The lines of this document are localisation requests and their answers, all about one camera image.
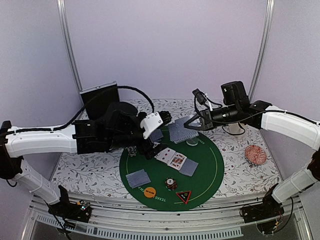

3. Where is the right aluminium frame post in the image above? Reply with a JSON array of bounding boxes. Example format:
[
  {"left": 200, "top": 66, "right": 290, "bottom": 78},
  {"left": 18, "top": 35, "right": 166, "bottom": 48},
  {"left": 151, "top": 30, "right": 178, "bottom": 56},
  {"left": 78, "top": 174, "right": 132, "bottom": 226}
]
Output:
[{"left": 248, "top": 0, "right": 275, "bottom": 101}]

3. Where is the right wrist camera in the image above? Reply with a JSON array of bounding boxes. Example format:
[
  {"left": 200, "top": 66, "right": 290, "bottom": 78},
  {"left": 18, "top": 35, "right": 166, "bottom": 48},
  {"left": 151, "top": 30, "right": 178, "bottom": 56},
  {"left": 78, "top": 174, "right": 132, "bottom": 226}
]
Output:
[{"left": 192, "top": 88, "right": 213, "bottom": 111}]

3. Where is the three of diamonds card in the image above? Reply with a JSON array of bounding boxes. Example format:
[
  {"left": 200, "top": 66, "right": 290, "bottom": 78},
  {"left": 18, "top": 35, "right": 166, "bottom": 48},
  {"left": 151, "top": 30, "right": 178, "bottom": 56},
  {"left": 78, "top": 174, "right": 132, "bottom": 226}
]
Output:
[{"left": 154, "top": 147, "right": 176, "bottom": 164}]

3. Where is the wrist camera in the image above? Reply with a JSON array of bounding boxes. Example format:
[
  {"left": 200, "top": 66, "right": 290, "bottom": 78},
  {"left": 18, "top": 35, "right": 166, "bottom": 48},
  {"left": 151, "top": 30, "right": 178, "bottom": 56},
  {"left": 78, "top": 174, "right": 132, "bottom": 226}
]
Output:
[
  {"left": 192, "top": 88, "right": 213, "bottom": 111},
  {"left": 140, "top": 111, "right": 172, "bottom": 140}
]

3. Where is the dealt card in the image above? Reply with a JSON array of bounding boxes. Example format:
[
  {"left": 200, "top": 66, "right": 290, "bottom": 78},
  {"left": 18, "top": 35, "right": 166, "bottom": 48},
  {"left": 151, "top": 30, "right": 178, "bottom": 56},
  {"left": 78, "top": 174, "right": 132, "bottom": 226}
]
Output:
[
  {"left": 150, "top": 129, "right": 164, "bottom": 142},
  {"left": 125, "top": 169, "right": 151, "bottom": 189}
]

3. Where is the king of diamonds card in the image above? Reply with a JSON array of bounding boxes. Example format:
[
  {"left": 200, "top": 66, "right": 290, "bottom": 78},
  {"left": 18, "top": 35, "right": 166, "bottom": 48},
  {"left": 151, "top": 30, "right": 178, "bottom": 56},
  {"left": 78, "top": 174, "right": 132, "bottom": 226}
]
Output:
[{"left": 167, "top": 152, "right": 187, "bottom": 170}]

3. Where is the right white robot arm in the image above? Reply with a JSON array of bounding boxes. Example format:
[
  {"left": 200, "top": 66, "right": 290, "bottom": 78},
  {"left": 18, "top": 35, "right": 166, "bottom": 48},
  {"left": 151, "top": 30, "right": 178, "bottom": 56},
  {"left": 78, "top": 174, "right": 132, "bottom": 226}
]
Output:
[{"left": 184, "top": 81, "right": 320, "bottom": 218}]

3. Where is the blue poker chip stack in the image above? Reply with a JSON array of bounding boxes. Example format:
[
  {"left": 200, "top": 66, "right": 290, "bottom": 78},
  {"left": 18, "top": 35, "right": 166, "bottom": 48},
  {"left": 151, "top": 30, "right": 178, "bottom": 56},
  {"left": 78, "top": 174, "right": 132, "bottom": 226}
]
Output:
[{"left": 126, "top": 146, "right": 137, "bottom": 157}]

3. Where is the blue playing card deck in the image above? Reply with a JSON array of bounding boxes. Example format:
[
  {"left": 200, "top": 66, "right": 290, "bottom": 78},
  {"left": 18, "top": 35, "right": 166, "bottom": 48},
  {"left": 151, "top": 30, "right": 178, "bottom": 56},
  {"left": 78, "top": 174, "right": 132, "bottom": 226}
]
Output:
[{"left": 167, "top": 115, "right": 199, "bottom": 144}]

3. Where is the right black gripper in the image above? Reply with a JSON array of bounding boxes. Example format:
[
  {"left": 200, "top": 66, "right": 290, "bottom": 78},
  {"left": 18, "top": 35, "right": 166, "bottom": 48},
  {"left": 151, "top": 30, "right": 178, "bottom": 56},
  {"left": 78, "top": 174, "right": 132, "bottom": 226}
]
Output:
[{"left": 184, "top": 103, "right": 240, "bottom": 131}]

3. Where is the cream ceramic mug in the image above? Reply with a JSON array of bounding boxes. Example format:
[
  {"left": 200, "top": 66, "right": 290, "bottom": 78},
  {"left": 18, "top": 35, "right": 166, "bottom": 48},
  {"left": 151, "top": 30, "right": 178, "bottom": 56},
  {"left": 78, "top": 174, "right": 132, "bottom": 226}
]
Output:
[{"left": 228, "top": 123, "right": 246, "bottom": 136}]

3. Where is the red patterned small bowl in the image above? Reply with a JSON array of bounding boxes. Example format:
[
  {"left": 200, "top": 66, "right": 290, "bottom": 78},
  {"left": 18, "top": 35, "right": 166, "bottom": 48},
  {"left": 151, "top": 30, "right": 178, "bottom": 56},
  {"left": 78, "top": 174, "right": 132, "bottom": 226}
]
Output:
[{"left": 244, "top": 145, "right": 267, "bottom": 166}]

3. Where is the left aluminium frame post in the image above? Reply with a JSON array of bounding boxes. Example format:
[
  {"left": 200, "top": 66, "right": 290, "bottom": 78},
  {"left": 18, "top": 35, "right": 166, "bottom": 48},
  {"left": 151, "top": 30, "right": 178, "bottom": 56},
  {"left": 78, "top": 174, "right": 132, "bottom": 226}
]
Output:
[{"left": 56, "top": 0, "right": 83, "bottom": 92}]

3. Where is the black red triangular marker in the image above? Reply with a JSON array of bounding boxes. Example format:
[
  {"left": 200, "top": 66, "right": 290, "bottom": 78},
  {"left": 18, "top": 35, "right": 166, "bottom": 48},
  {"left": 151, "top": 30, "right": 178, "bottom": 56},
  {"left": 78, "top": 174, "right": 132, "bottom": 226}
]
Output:
[{"left": 176, "top": 190, "right": 192, "bottom": 204}]

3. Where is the red black poker chip stack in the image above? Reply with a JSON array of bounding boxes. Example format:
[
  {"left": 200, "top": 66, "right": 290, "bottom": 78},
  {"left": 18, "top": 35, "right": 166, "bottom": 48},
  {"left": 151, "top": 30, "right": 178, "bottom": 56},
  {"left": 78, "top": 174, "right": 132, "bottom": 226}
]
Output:
[{"left": 165, "top": 177, "right": 178, "bottom": 191}]

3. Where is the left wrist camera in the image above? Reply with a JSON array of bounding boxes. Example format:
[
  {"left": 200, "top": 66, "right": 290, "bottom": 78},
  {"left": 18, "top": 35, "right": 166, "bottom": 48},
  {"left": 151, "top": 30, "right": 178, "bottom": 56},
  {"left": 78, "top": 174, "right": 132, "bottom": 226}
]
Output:
[{"left": 140, "top": 111, "right": 172, "bottom": 140}]

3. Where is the orange big blind button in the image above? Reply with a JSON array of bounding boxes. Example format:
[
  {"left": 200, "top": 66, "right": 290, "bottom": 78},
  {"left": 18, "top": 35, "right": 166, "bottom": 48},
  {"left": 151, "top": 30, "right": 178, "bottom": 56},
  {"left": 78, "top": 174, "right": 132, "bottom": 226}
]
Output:
[{"left": 143, "top": 187, "right": 157, "bottom": 199}]

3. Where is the aluminium frame post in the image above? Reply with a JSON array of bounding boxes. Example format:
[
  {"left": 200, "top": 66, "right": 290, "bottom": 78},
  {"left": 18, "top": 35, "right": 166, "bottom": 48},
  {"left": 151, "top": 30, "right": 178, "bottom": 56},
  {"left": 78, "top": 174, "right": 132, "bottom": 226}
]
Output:
[
  {"left": 248, "top": 0, "right": 275, "bottom": 101},
  {"left": 56, "top": 0, "right": 83, "bottom": 92}
]

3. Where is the round green poker mat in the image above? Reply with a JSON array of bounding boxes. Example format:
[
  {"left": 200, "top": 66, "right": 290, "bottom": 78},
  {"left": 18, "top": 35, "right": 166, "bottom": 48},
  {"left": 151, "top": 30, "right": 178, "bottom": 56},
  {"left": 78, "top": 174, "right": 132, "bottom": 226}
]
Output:
[{"left": 119, "top": 128, "right": 225, "bottom": 212}]

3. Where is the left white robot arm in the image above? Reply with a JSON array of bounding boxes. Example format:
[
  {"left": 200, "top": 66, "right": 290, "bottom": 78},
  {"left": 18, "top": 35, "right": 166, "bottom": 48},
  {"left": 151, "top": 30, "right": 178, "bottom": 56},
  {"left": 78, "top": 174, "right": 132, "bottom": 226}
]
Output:
[{"left": 0, "top": 102, "right": 171, "bottom": 217}]

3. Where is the aluminium front rail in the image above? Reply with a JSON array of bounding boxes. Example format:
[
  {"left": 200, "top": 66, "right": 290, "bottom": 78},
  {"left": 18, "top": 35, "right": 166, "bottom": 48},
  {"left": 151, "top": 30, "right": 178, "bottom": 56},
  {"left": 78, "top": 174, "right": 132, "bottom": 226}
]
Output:
[{"left": 23, "top": 194, "right": 308, "bottom": 240}]

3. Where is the floral patterned table cover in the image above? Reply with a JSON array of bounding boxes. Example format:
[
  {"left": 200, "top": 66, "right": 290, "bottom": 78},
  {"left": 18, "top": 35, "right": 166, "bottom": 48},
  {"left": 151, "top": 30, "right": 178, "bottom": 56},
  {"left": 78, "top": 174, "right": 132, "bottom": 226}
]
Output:
[{"left": 49, "top": 98, "right": 285, "bottom": 201}]

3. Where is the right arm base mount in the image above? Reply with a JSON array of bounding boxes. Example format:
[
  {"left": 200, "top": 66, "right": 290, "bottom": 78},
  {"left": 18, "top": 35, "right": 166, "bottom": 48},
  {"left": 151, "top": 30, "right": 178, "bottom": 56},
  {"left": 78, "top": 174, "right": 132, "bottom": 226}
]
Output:
[{"left": 239, "top": 198, "right": 285, "bottom": 223}]

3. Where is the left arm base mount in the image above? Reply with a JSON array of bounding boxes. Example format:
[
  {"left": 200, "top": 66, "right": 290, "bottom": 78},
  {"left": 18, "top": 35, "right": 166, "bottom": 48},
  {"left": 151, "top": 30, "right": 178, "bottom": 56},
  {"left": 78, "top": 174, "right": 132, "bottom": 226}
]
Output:
[{"left": 48, "top": 200, "right": 92, "bottom": 223}]

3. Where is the aluminium poker chip case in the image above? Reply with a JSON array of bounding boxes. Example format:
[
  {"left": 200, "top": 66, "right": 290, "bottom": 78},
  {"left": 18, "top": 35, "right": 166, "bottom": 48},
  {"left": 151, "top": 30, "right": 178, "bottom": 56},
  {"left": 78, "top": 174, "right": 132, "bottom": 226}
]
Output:
[{"left": 79, "top": 81, "right": 120, "bottom": 120}]

